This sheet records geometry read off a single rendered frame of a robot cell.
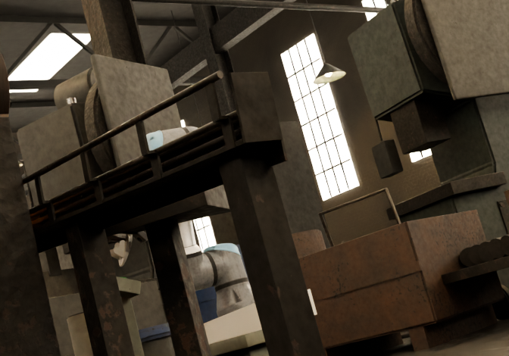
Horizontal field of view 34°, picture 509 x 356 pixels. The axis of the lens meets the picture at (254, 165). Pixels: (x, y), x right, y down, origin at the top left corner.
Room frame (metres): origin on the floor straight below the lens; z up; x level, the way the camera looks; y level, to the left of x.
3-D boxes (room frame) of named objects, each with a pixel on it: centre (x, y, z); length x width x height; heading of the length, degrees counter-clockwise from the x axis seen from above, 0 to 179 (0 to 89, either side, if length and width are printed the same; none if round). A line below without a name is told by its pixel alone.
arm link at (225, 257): (2.85, 0.19, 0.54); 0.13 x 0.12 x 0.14; 118
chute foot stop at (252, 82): (1.23, -0.03, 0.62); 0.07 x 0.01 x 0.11; 131
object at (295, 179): (7.49, 0.03, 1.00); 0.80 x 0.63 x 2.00; 46
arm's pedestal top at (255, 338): (2.85, 0.18, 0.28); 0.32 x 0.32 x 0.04; 48
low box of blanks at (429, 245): (4.75, -0.55, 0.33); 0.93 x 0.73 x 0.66; 48
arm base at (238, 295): (2.85, 0.18, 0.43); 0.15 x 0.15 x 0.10
